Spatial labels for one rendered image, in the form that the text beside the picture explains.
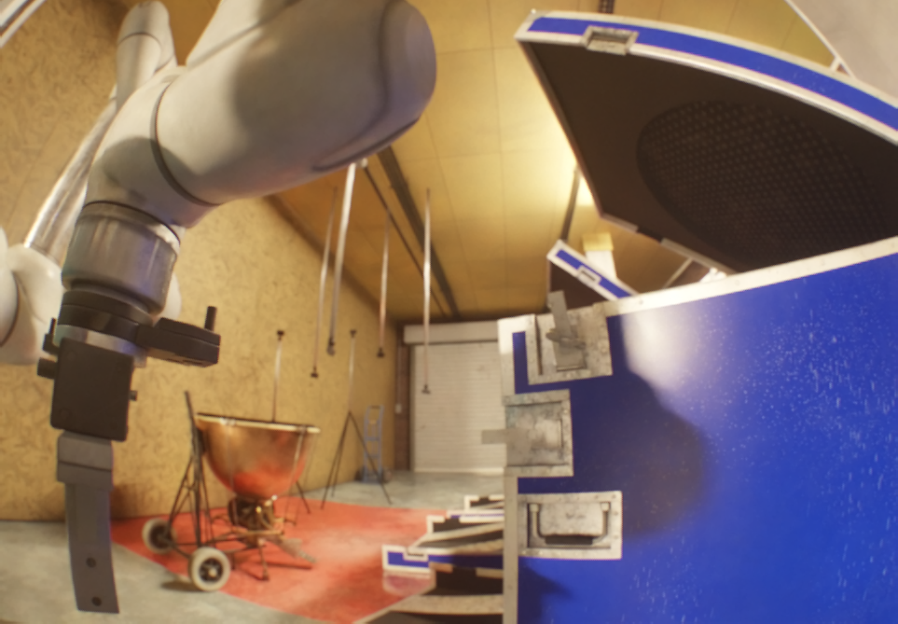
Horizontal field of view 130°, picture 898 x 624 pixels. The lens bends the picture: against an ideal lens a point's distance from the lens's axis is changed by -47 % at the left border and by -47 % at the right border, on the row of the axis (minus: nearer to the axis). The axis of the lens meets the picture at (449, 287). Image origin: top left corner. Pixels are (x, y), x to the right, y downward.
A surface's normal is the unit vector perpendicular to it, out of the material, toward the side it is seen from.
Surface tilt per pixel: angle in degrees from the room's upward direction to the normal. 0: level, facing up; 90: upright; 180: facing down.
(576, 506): 90
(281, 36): 113
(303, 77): 138
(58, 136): 90
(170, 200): 173
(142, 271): 90
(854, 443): 90
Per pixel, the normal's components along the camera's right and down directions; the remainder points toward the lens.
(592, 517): -0.50, -0.31
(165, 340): 0.76, -0.24
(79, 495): 0.66, 0.25
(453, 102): 0.01, 0.93
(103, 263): 0.60, -0.29
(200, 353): 0.95, -0.12
